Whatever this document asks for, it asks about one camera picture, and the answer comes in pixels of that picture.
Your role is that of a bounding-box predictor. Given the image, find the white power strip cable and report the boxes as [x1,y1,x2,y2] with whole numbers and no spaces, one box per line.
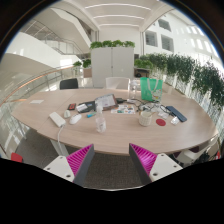
[56,124,66,148]

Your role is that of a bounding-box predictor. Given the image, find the black chair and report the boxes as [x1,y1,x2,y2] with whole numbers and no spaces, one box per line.
[59,77,79,90]

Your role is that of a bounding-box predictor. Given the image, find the green tote bag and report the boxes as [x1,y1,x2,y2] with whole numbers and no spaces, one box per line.
[139,77,164,103]

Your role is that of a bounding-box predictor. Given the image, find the green hedge plants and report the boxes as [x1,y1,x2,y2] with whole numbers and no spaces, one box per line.
[134,53,224,111]

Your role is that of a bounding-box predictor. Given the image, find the green plants atop cabinet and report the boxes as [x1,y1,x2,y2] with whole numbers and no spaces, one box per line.
[89,39,136,50]

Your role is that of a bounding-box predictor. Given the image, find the white cabinet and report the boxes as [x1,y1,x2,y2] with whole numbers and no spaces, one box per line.
[90,46,135,89]

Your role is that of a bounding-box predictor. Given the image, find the white grid-pattern mug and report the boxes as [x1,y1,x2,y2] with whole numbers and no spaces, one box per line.
[138,110,154,127]

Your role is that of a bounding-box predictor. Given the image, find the potted plants in planter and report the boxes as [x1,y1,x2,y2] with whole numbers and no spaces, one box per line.
[72,58,92,78]

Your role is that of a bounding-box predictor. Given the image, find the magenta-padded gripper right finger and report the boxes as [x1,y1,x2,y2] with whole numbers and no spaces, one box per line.
[128,143,184,186]

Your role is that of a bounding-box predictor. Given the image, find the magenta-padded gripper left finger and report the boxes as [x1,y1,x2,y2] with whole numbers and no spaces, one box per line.
[43,143,95,188]

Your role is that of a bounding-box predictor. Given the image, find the white side chair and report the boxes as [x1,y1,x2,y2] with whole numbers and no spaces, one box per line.
[176,145,214,164]

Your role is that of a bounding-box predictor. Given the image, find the red chair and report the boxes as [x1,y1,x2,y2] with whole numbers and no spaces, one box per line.
[10,152,24,164]

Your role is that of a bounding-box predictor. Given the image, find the tall clear white-capped bottle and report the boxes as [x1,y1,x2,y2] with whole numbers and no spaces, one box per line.
[129,79,139,100]

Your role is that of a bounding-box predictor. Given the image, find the small white packet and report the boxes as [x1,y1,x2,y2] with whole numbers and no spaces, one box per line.
[170,116,181,126]

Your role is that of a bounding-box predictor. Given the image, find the white computer mouse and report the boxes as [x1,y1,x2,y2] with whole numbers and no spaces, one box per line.
[68,113,83,126]

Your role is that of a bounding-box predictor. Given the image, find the colourful sticker sheet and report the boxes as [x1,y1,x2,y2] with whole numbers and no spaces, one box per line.
[110,104,136,115]

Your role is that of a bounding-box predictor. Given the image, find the black cables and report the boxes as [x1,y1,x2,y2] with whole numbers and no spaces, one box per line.
[134,99,172,116]

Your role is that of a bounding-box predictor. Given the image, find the glass railing wooden handrail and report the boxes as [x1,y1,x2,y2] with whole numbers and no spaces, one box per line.
[0,64,78,108]

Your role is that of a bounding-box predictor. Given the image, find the propped open notebook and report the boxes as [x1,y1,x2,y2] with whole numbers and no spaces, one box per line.
[94,93,118,111]

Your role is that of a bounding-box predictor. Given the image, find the flat round red coaster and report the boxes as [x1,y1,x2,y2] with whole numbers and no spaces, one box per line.
[155,118,167,127]

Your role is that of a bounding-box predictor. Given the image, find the black folder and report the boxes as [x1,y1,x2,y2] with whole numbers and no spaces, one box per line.
[76,100,98,114]

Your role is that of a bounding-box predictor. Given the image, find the small white box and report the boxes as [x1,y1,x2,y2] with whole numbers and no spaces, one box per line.
[76,103,88,113]

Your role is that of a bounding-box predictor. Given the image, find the ceiling light strips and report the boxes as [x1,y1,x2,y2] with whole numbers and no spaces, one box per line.
[83,3,153,28]

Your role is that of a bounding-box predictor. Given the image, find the dark blue keyboard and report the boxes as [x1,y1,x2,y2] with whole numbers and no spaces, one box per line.
[165,105,188,123]

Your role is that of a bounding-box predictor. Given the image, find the clear plastic water bottle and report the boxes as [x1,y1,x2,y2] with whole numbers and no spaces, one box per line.
[95,105,107,134]

